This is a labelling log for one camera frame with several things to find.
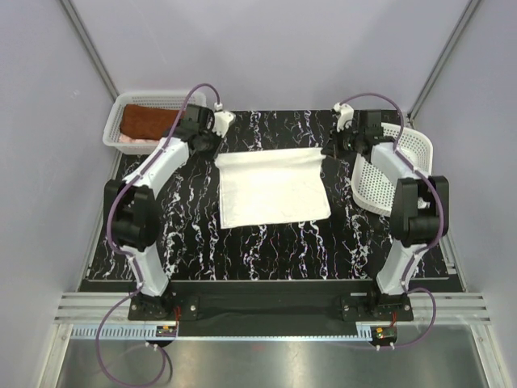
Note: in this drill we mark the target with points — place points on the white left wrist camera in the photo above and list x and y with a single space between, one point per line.
223 120

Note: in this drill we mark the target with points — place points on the white towel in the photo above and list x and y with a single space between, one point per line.
271 187

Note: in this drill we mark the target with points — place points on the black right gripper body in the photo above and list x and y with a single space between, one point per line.
346 141

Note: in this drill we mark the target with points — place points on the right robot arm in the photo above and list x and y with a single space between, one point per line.
419 213

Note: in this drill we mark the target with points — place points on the white oval laundry basket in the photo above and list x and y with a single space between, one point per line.
373 184

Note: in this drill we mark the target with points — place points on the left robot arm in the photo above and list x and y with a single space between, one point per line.
132 213

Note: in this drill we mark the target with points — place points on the right connector board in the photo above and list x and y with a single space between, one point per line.
385 332

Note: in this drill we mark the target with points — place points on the brown towel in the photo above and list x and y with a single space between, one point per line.
146 123

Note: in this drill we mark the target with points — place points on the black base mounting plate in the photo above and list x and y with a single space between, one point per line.
349 300

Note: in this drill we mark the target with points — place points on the aluminium frame rail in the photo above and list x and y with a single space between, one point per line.
451 308

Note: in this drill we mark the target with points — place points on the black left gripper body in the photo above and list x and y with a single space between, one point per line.
210 145

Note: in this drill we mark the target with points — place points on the connector board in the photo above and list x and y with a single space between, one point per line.
166 330
385 332

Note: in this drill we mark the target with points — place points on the white rectangular mesh basket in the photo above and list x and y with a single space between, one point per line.
172 100

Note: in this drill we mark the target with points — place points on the pink towel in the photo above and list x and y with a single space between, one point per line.
129 140

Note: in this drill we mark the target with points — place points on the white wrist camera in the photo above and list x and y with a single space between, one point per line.
223 120
345 114

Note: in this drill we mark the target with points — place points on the left connector board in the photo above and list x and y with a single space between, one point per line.
166 330

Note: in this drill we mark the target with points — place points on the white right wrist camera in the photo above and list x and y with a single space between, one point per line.
345 114

